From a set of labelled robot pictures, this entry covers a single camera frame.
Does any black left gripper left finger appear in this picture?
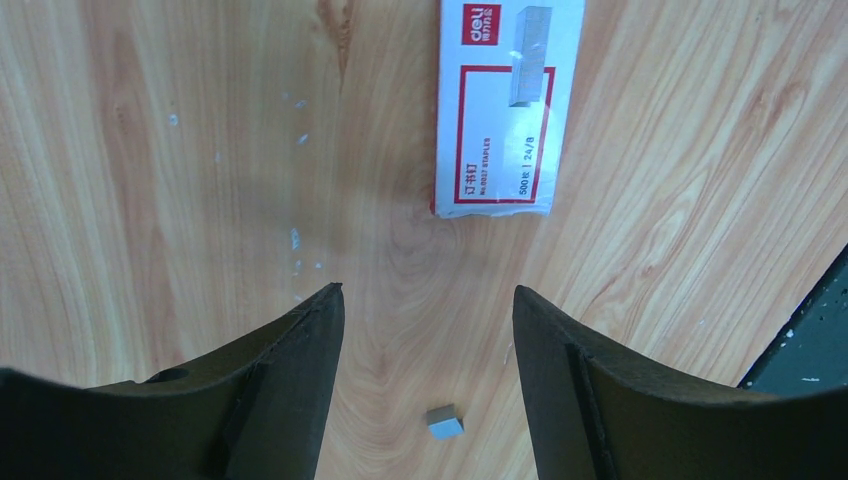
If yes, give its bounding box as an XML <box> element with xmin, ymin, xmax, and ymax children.
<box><xmin>1</xmin><ymin>283</ymin><xmax>345</xmax><ymax>479</ymax></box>

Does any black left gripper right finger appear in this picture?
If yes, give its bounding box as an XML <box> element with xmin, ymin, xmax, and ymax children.
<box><xmin>512</xmin><ymin>286</ymin><xmax>847</xmax><ymax>479</ymax></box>

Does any red white staple box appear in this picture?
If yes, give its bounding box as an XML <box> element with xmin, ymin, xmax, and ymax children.
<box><xmin>431</xmin><ymin>0</ymin><xmax>586</xmax><ymax>218</ymax></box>

